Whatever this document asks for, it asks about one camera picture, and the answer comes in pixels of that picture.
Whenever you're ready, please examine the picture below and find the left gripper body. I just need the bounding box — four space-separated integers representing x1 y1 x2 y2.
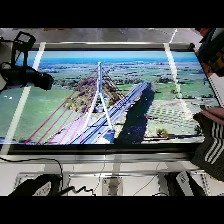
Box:
25 68 55 92

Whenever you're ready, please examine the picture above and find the dark white-striped garment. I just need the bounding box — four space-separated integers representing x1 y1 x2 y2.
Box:
190 111 224 183

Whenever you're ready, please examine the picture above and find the black cable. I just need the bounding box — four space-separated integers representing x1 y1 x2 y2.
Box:
0 155 64 178
57 184 98 197

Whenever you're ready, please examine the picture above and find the silver frame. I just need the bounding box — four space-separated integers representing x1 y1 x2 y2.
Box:
12 152 224 197

